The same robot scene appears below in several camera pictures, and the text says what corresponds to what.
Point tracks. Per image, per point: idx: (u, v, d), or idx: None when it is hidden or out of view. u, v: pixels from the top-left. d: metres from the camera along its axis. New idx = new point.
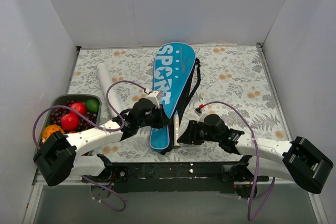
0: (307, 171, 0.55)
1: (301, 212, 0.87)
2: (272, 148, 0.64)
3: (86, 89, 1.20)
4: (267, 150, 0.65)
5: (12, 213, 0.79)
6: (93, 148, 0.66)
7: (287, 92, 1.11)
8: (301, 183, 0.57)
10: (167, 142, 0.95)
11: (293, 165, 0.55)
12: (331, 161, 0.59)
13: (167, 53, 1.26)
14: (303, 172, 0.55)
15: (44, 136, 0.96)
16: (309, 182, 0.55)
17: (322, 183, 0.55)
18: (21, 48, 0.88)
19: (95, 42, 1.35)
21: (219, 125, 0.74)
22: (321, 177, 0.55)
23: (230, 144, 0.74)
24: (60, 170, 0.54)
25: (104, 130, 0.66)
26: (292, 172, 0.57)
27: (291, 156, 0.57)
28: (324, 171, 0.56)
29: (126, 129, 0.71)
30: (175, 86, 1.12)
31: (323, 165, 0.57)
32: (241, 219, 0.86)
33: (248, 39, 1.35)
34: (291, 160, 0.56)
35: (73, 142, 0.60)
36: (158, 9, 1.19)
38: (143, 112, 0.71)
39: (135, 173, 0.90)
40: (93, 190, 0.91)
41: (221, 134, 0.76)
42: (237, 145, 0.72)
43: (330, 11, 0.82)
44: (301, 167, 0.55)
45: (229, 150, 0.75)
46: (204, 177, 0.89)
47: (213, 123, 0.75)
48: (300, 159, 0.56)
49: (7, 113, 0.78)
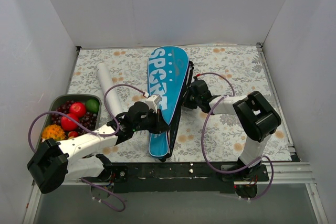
0: (251, 116, 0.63)
1: (301, 212, 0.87)
2: (232, 99, 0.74)
3: (86, 89, 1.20)
4: (227, 102, 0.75)
5: (12, 213, 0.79)
6: (86, 153, 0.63)
7: (287, 92, 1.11)
8: (248, 128, 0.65)
10: (166, 149, 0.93)
11: (238, 107, 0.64)
12: (280, 118, 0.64)
13: (160, 56, 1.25)
14: (246, 116, 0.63)
15: (44, 136, 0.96)
16: (251, 125, 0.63)
17: (262, 128, 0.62)
18: (21, 48, 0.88)
19: (95, 41, 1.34)
21: (200, 86, 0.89)
22: (264, 124, 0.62)
23: (207, 104, 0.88)
24: (53, 178, 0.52)
25: (98, 135, 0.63)
26: (239, 115, 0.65)
27: (241, 103, 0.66)
28: (269, 120, 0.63)
29: (121, 132, 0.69)
30: (170, 90, 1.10)
31: (270, 117, 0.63)
32: (240, 220, 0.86)
33: (248, 39, 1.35)
34: (240, 105, 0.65)
35: (65, 150, 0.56)
36: (158, 8, 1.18)
38: (138, 116, 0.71)
39: (135, 173, 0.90)
40: (92, 190, 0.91)
41: (202, 96, 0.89)
42: (210, 102, 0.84)
43: (330, 10, 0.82)
44: (245, 110, 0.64)
45: (205, 109, 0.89)
46: (203, 177, 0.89)
47: (196, 84, 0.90)
48: (248, 106, 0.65)
49: (7, 113, 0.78)
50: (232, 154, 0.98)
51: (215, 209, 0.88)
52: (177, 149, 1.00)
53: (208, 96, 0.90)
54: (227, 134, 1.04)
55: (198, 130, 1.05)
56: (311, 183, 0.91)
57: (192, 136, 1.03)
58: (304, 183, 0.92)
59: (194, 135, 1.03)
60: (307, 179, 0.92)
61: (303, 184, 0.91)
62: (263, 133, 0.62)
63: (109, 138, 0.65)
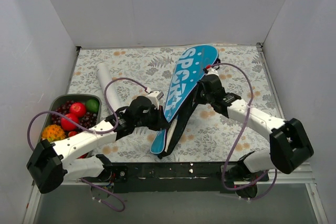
0: (289, 151, 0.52)
1: (301, 212, 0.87)
2: (263, 120, 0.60)
3: (86, 89, 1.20)
4: (257, 121, 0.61)
5: (12, 214, 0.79)
6: (84, 152, 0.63)
7: (287, 92, 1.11)
8: (277, 160, 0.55)
10: (162, 146, 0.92)
11: (276, 139, 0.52)
12: (312, 150, 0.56)
13: (189, 56, 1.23)
14: (283, 151, 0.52)
15: (44, 136, 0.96)
16: (285, 161, 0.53)
17: (295, 164, 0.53)
18: (21, 48, 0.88)
19: (95, 41, 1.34)
21: (214, 82, 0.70)
22: (297, 160, 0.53)
23: (222, 103, 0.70)
24: (50, 179, 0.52)
25: (95, 133, 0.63)
26: (273, 146, 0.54)
27: (279, 132, 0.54)
28: (302, 155, 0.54)
29: (122, 128, 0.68)
30: (187, 89, 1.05)
31: (304, 151, 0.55)
32: (240, 220, 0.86)
33: (248, 39, 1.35)
34: (278, 137, 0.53)
35: (60, 151, 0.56)
36: (158, 8, 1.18)
38: (140, 110, 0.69)
39: (135, 173, 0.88)
40: (92, 191, 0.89)
41: (214, 93, 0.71)
42: (229, 106, 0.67)
43: (329, 10, 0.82)
44: (283, 145, 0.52)
45: (220, 109, 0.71)
46: (204, 177, 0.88)
47: (208, 80, 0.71)
48: (285, 138, 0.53)
49: (7, 113, 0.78)
50: (232, 154, 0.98)
51: (214, 208, 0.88)
52: (177, 149, 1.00)
53: (222, 94, 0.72)
54: (227, 134, 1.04)
55: (198, 130, 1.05)
56: (311, 183, 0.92)
57: (192, 136, 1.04)
58: (304, 183, 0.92)
59: (194, 135, 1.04)
60: (307, 179, 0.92)
61: (303, 184, 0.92)
62: (294, 169, 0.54)
63: (107, 134, 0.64)
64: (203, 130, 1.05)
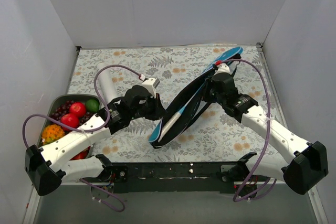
0: (306, 177, 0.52)
1: (301, 213, 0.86)
2: (285, 139, 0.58)
3: (86, 89, 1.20)
4: (278, 140, 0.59)
5: (12, 214, 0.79)
6: (76, 152, 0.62)
7: (287, 92, 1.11)
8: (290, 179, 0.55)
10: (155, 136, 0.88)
11: (298, 166, 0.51)
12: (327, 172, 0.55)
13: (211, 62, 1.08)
14: (302, 177, 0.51)
15: (44, 136, 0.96)
16: (300, 185, 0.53)
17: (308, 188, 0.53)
18: (21, 48, 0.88)
19: (95, 41, 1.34)
21: (226, 82, 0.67)
22: (311, 183, 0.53)
23: (235, 106, 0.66)
24: (44, 183, 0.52)
25: (84, 132, 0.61)
26: (293, 169, 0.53)
27: (302, 158, 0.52)
28: (316, 178, 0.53)
29: (116, 120, 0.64)
30: None
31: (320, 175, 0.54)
32: (241, 220, 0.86)
33: (248, 39, 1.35)
34: (301, 163, 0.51)
35: (48, 156, 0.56)
36: (158, 8, 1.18)
38: (136, 100, 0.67)
39: (135, 173, 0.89)
40: (93, 191, 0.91)
41: (227, 94, 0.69)
42: (245, 113, 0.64)
43: (329, 9, 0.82)
44: (304, 172, 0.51)
45: (232, 113, 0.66)
46: (203, 177, 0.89)
47: (220, 80, 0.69)
48: (307, 164, 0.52)
49: (7, 113, 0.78)
50: (232, 154, 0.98)
51: (215, 208, 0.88)
52: (177, 149, 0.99)
53: (235, 96, 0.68)
54: (227, 134, 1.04)
55: (198, 130, 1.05)
56: None
57: (192, 136, 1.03)
58: None
59: (194, 135, 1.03)
60: None
61: None
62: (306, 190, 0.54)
63: (97, 131, 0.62)
64: (203, 130, 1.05)
